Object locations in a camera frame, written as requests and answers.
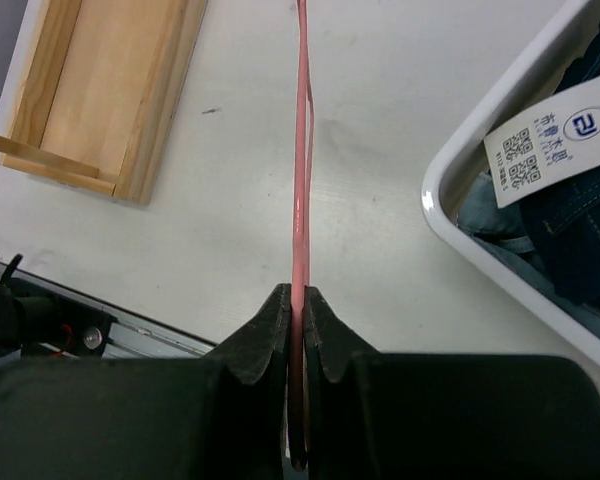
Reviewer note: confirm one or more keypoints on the aluminium mounting rail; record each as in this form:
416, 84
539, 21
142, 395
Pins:
132, 335

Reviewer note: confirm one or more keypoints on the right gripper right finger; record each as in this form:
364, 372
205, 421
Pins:
375, 415

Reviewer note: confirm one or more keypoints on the light blue denim skirt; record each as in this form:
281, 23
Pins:
501, 233

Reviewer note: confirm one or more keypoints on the white plastic basket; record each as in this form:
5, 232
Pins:
538, 125

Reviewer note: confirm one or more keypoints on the pink wire hanger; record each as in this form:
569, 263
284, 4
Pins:
300, 279

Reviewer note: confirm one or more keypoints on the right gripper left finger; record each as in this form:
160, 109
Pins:
219, 416

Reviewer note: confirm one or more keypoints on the wooden clothes rack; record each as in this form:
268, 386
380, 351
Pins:
99, 92

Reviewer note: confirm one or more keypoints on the dark blue denim skirt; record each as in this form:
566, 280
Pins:
563, 223

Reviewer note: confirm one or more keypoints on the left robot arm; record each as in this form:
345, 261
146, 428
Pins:
35, 321

